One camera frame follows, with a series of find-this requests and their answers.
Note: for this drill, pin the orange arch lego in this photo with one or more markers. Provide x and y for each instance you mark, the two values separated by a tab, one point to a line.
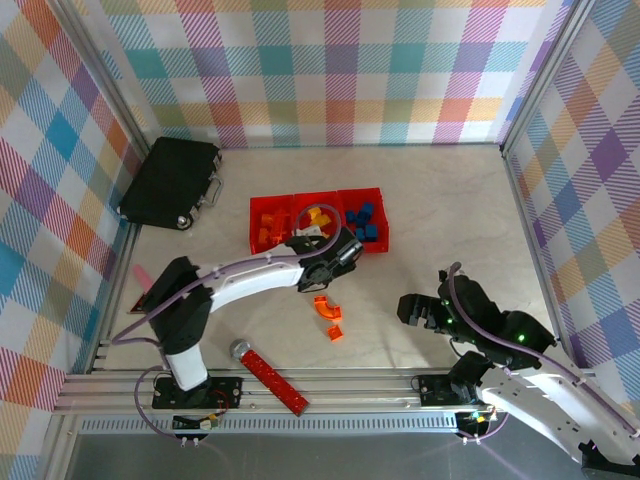
330	312

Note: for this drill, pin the yellow lego brick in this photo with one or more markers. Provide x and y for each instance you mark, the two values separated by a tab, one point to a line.
320	216

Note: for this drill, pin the long orange lego brick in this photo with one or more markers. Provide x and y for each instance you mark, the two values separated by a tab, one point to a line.
278	226

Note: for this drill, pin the small blue lego brick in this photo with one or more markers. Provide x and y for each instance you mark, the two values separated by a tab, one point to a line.
351	216

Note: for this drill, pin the small orange square lego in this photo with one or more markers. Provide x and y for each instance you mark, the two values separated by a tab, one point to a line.
336	333
263	235

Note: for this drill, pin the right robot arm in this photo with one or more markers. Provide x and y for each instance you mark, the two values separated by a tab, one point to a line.
540	415

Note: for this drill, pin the small right circuit board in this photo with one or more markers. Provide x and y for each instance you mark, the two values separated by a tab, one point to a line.
475	422

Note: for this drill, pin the small circuit board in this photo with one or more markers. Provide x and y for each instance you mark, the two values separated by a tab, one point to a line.
475	422
200	424

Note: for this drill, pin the red strip tool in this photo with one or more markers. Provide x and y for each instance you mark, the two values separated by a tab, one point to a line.
270	377

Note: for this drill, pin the slotted metal strip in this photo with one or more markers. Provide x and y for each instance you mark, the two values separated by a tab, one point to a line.
325	426

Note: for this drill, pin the black carry case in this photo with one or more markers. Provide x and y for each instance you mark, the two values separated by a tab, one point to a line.
165	185

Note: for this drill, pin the pink stick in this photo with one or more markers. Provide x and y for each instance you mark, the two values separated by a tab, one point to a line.
142	277

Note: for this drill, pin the dark triangular object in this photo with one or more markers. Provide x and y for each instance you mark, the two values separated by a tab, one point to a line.
137	307

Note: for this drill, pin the small left circuit board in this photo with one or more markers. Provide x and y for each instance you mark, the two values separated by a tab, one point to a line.
200	424

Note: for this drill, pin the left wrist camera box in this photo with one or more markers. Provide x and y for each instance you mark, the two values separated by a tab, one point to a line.
310	231

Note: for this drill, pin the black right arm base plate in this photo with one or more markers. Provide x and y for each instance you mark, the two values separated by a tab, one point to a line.
435	390

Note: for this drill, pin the long aluminium frame rail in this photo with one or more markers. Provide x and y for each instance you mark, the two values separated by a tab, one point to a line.
360	390

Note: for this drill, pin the aluminium side rail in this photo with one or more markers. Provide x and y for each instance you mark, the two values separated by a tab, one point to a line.
127	245
525	225

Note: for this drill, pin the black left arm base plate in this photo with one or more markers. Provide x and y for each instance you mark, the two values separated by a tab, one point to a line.
225	392

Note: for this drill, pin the aluminium frame post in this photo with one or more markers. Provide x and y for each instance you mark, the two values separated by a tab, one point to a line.
545	75
100	75

